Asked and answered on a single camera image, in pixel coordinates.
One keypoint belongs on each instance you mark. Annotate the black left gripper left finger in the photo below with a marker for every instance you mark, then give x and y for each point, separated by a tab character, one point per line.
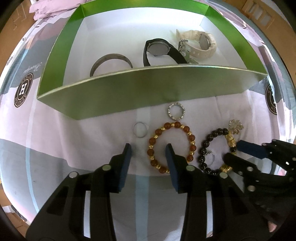
107	179

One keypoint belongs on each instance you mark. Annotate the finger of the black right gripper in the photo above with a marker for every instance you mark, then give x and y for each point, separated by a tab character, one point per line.
247	170
280	152

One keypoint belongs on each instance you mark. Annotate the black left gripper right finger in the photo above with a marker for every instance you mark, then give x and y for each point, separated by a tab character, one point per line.
188	179

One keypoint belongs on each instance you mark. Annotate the dark metal bangle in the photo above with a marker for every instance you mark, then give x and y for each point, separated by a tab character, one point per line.
110	63

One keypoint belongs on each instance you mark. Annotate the white plastic wristwatch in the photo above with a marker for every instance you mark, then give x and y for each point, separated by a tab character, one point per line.
202	44

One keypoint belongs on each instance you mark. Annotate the silver metal link watch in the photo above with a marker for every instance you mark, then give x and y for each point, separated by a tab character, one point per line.
185	51

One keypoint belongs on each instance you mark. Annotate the black wristwatch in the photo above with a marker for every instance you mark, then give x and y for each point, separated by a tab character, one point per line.
159	47

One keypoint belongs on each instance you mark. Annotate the right hand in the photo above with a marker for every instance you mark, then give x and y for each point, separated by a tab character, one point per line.
271	226

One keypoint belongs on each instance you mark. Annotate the silver leaf brooch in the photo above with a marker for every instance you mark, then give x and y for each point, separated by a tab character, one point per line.
235	127

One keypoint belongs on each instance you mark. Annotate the green cardboard box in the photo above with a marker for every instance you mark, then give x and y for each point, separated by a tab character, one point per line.
99	28

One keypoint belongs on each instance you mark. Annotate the wooden wardrobe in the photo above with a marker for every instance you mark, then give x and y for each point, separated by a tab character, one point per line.
17	25

